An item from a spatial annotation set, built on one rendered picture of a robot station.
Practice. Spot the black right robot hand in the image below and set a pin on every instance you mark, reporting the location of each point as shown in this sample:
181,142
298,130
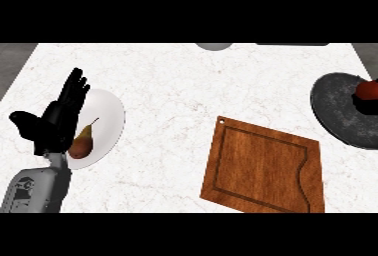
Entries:
367,106

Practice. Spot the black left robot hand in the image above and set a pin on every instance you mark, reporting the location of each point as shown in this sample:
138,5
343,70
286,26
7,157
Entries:
58,123

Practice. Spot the red bell pepper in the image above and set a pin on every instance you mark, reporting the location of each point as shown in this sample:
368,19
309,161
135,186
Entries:
368,89

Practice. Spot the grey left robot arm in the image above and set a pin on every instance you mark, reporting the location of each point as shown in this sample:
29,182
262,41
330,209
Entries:
35,190

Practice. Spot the dark grey pan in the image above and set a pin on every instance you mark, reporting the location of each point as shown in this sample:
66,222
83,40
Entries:
334,110

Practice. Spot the brown wooden cutting board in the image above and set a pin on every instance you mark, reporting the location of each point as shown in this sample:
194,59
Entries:
261,166

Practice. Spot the brown pear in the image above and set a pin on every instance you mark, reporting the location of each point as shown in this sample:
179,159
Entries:
82,145

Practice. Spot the white plate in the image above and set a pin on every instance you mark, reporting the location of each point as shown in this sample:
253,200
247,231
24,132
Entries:
106,116

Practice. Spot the grey round object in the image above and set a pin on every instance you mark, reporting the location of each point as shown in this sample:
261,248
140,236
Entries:
215,46

